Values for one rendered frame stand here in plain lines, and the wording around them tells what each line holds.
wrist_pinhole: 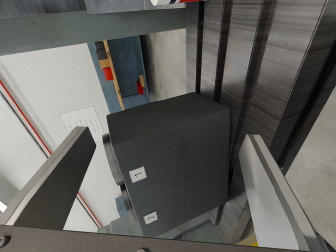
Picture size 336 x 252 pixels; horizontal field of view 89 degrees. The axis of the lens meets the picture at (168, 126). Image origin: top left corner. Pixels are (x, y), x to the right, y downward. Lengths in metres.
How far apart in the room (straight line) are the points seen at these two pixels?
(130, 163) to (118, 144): 0.03
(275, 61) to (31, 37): 0.55
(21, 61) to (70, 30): 4.15
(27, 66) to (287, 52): 4.66
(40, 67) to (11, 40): 4.07
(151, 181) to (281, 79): 0.21
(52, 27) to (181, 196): 0.52
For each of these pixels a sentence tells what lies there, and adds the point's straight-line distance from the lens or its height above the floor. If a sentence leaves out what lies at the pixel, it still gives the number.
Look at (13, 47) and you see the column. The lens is 0.62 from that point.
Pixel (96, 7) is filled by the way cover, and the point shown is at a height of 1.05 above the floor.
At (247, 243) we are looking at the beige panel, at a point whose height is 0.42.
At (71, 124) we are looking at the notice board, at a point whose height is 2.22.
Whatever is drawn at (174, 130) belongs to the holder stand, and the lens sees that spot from 0.25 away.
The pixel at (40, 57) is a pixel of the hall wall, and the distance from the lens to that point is 4.62.
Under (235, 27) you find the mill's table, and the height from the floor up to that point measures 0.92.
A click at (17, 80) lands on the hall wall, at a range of 4.87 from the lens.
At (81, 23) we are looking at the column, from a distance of 0.59.
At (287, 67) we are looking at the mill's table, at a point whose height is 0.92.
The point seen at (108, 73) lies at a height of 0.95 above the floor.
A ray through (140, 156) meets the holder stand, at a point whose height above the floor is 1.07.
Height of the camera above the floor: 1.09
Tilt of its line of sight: 16 degrees down
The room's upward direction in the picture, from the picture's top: 107 degrees counter-clockwise
